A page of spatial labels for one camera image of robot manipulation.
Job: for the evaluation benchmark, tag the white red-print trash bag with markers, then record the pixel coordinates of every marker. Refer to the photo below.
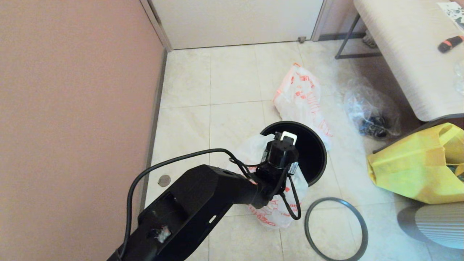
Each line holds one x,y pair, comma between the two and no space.
301,98
253,148

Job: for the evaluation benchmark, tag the white black-print paper sheet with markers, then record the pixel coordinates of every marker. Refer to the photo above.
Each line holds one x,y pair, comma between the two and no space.
455,14

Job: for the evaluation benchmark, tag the white ribbed cylinder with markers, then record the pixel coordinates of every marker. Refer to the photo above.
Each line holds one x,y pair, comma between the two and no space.
438,224

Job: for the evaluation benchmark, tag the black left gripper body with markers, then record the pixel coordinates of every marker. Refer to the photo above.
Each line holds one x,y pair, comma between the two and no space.
270,181

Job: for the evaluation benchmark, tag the black orange marker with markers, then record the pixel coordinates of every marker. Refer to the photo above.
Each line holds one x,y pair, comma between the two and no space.
449,44

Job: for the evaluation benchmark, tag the light grey door frame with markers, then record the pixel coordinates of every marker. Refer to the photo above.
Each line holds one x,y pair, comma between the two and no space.
156,21

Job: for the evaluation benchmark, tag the small metal door stop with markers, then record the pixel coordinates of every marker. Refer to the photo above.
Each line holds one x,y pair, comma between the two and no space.
301,40

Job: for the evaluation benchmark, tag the round grey floor drain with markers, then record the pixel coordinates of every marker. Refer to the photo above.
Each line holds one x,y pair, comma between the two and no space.
164,180

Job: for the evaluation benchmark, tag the black trash bin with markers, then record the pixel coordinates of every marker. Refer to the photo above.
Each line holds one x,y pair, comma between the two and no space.
311,152

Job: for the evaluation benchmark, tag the yellow non-woven tote bag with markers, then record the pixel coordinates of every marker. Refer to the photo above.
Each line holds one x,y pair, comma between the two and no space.
406,166

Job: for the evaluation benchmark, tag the light wood-grain table top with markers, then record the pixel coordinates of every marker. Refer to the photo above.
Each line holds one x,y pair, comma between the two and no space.
409,54

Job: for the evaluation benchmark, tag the clear plastic bag dark contents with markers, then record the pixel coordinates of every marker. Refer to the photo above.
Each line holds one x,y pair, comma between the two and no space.
366,105

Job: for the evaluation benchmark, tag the dark metal table frame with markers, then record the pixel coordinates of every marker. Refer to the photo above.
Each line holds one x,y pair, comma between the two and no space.
357,56

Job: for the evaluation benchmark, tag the white door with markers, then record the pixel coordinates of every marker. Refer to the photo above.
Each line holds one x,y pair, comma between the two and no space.
235,21

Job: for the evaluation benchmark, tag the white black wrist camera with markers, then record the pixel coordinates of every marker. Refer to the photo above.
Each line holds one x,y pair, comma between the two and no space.
282,152

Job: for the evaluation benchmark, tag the small grey floor item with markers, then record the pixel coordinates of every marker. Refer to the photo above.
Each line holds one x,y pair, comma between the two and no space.
369,40

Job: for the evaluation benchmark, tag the clear crumpled plastic item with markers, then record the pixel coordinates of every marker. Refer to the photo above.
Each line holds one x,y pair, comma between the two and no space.
459,78

